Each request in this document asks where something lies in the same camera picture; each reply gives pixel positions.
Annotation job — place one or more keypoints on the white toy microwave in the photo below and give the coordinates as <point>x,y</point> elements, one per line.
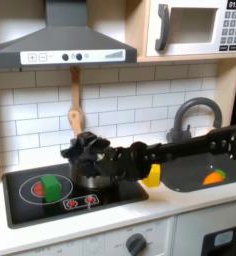
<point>193,26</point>

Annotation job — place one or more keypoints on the orange toy carrot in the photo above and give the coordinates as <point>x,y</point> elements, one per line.
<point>212,178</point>

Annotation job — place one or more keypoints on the black stove cooktop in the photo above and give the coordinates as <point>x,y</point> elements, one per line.
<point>123,195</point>

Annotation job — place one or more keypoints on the white kitchen cabinet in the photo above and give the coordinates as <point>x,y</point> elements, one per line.
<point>100,245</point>

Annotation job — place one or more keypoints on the grey range hood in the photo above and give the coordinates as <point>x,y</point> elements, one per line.
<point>66,40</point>

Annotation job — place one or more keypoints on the wooden spoon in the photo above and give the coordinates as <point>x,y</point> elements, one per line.
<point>75,100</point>

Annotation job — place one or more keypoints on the green block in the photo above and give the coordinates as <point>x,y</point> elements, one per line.
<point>51,188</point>

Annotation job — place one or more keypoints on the steel pot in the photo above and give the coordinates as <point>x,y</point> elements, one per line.
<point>93,182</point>

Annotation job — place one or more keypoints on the dark grey sink basin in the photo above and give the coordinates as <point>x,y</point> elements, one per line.
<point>186,175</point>

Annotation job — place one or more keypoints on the yellow block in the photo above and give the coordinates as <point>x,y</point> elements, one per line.
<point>154,178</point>

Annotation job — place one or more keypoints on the dark grey curved tap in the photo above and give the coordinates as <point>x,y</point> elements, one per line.
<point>181,116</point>

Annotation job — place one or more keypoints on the grey oven knob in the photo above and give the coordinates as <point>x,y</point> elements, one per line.
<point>136,244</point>

